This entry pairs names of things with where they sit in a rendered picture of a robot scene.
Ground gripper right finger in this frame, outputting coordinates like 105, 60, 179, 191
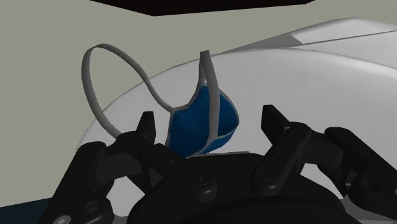
250, 104, 397, 220

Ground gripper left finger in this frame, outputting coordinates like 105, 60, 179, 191
38, 111, 218, 224

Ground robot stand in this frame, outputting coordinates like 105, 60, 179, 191
90, 0, 316, 17

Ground blue face mask grey straps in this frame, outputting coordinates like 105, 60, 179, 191
81, 43, 240, 159

